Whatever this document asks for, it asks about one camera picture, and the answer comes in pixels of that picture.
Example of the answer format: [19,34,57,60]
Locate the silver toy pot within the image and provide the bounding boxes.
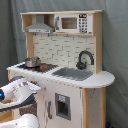
[25,57,41,67]

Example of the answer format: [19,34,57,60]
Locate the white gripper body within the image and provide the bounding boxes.
[27,82,41,93]

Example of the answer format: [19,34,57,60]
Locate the grey range hood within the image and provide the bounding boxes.
[25,15,53,34]

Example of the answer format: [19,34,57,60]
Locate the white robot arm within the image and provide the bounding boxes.
[0,78,40,128]

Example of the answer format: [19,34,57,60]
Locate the black toy stovetop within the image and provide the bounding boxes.
[20,63,56,72]

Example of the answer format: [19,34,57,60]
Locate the black toy faucet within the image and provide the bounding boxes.
[75,50,95,71]

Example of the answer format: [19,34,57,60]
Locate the grey toy sink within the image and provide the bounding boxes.
[52,67,92,81]

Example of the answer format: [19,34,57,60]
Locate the wooden toy kitchen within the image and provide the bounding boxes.
[8,10,115,128]

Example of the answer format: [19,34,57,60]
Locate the toy microwave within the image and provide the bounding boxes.
[55,14,92,34]

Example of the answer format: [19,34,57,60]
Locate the toy oven door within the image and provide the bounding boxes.
[19,101,37,115]

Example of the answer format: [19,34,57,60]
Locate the grey cabinet dispenser panel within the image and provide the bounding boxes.
[55,94,71,120]

